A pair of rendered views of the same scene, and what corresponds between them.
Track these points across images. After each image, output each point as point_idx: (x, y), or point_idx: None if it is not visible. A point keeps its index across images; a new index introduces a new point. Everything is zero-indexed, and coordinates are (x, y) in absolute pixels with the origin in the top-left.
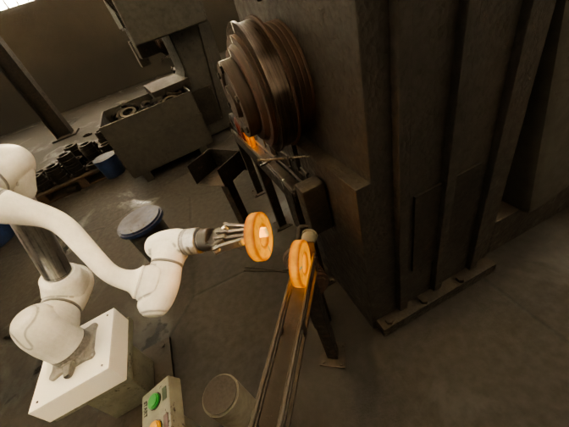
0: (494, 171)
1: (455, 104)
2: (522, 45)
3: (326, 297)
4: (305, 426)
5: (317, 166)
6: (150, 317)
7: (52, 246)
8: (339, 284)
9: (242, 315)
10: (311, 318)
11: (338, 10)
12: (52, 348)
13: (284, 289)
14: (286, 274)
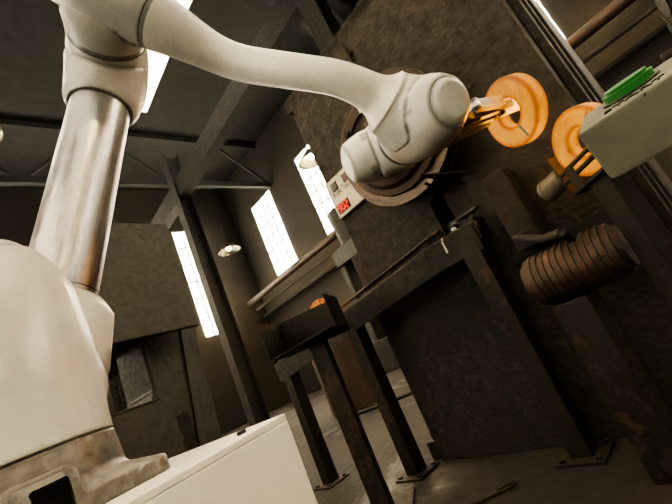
0: (649, 164)
1: (580, 79)
2: (582, 74)
3: (635, 456)
4: None
5: (493, 165)
6: (445, 108)
7: (110, 203)
8: (626, 438)
9: None
10: (663, 425)
11: (476, 9)
12: (40, 349)
13: (538, 500)
14: (512, 491)
